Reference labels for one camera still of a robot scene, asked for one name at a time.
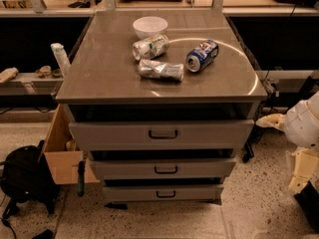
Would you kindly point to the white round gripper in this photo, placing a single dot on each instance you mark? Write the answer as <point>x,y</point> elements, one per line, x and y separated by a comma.
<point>300,125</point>

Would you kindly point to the grey drawer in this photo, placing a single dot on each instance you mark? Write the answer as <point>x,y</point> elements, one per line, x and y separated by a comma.
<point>152,135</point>
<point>121,191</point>
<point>161,164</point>

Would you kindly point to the grey top drawer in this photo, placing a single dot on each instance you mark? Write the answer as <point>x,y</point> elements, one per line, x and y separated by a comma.
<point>152,135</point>

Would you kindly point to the grey drawer cabinet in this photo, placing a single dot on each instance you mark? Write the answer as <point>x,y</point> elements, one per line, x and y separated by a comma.
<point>103,84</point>

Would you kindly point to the grey bottom drawer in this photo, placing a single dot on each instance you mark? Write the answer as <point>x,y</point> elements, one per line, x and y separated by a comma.
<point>121,191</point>

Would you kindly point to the black shoe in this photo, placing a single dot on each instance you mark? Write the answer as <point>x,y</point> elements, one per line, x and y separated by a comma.
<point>308,200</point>

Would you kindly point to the blue pepsi can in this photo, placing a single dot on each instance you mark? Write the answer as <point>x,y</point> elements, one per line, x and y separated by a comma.
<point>202,56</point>

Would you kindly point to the silver green crushed can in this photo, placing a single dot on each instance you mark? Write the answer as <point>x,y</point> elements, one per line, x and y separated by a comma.
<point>151,47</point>

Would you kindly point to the white bowl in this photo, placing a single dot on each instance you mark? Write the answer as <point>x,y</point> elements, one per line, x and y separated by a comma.
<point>148,26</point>

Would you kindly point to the brown cardboard box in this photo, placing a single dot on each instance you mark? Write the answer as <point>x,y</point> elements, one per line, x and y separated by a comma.
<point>62,154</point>

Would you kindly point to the black backpack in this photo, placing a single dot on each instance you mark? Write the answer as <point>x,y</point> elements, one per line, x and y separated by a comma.
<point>26,176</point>

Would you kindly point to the grey low shelf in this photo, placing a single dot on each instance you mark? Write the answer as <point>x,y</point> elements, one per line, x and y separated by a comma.
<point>30,84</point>

